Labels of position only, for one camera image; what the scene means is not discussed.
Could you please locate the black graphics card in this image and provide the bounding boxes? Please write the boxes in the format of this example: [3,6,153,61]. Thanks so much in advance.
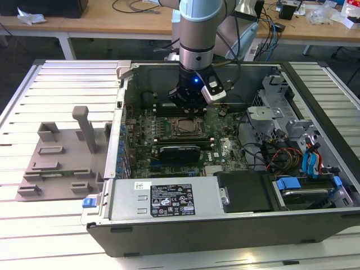
[159,145,202,164]

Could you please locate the green motherboard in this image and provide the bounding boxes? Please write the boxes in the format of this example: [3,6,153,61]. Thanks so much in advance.
[123,103,251,179]

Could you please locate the grey plastic case latch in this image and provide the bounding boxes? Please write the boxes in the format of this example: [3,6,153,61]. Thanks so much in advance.
[116,60,133,79]

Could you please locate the white labelled box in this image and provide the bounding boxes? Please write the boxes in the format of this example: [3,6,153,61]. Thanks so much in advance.
[247,44,259,61]

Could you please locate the silver finned chipset heatsink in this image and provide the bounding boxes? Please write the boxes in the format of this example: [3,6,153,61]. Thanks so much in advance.
[204,165,223,177]

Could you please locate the silver metal disk bay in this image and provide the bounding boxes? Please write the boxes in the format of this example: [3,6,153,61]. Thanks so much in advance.
[246,75,323,147]

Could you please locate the wooden desk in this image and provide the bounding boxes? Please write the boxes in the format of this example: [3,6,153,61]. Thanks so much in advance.
[0,0,360,61]

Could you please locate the black plastic shroud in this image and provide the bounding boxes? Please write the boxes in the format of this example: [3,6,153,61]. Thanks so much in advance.
[214,172,274,214]

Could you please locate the tall black box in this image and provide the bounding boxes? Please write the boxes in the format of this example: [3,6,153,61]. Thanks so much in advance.
[255,0,266,18]

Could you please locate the silver power supply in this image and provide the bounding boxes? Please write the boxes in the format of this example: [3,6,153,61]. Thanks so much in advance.
[108,178,226,222]

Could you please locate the small black box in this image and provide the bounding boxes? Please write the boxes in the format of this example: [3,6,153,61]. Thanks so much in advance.
[281,2,298,20]

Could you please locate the grey parts rack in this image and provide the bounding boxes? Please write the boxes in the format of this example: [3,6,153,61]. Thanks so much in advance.
[17,105,113,203]

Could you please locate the blue disk carrier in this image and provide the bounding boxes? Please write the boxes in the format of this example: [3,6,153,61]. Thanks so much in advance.
[276,176,343,195]

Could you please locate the black open PC case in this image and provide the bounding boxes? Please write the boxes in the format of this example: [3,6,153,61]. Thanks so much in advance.
[80,59,360,258]

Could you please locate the green RAM stick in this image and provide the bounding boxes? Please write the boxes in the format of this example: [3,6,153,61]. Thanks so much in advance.
[41,170,91,179]

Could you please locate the hard disk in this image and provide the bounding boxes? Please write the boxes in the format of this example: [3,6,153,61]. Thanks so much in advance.
[281,187,330,211]

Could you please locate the clear plastic bags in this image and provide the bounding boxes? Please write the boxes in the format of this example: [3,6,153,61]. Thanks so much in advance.
[308,1,343,25]

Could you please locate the wide black monitor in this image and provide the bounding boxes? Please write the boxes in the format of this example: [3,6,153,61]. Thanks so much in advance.
[0,0,89,19]

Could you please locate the crumpled white paper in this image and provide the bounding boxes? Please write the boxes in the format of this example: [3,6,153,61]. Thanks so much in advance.
[17,7,47,26]

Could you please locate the red white carton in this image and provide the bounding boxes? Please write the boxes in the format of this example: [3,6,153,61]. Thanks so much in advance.
[341,0,360,29]

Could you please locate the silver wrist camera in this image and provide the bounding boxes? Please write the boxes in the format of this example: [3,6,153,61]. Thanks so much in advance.
[201,75,227,104]

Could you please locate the black wire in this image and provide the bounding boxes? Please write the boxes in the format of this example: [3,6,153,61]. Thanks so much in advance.
[236,111,268,171]

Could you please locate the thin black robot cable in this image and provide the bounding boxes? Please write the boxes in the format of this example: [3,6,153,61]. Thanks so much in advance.
[224,13,243,89]

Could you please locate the blue cable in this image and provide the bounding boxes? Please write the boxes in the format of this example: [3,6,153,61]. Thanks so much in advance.
[268,16,278,61]

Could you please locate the light blue flat wire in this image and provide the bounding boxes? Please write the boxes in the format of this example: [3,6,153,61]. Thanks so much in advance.
[303,151,313,178]
[308,142,322,181]

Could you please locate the orange flat wire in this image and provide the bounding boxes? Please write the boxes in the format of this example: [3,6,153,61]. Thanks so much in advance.
[314,148,325,176]

